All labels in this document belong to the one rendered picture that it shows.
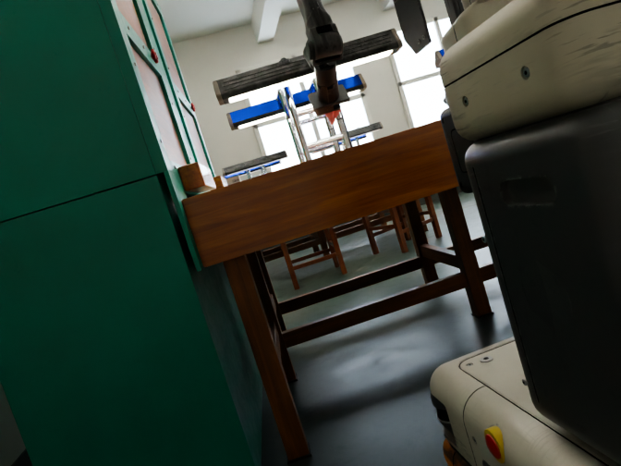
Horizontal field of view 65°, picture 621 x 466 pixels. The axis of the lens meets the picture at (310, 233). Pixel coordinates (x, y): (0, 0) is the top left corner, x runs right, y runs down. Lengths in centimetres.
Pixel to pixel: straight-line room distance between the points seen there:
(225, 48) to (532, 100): 648
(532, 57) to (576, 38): 4
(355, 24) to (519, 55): 677
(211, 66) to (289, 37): 112
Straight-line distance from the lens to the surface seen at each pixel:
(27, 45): 141
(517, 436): 81
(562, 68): 50
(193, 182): 141
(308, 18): 128
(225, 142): 664
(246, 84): 161
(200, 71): 684
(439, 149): 136
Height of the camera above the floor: 69
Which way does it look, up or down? 5 degrees down
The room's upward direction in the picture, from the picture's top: 17 degrees counter-clockwise
